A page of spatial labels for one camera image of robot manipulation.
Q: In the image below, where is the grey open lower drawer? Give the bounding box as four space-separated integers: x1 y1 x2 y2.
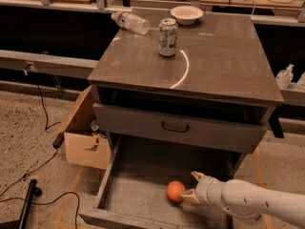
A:
79 135 234 229

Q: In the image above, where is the orange fruit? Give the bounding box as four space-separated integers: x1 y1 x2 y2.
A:
166 181 185 202

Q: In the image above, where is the grey metal rail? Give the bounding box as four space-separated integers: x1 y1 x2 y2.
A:
0 50 98 79

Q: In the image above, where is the black stand base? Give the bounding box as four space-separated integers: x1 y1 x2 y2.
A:
0 179 42 229

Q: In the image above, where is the black power cable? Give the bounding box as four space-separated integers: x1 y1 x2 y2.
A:
0 83 80 229

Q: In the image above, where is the grey drawer cabinet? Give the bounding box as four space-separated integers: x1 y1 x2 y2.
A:
89 10 283 176

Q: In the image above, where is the silver soda can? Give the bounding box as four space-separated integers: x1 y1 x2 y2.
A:
158 18 177 56

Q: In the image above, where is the cardboard box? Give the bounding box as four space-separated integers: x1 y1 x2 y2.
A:
59 87 112 170

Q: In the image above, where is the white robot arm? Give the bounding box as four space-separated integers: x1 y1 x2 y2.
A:
181 172 305 229

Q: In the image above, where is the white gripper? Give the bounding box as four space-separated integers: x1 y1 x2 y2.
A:
180 171 224 206

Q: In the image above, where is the clear plastic water bottle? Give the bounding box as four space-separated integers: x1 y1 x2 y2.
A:
111 11 151 35

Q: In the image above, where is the grey upper drawer with handle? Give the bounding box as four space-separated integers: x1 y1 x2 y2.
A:
93 103 266 153

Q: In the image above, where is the white paper bowl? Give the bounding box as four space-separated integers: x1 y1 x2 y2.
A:
171 6 204 25

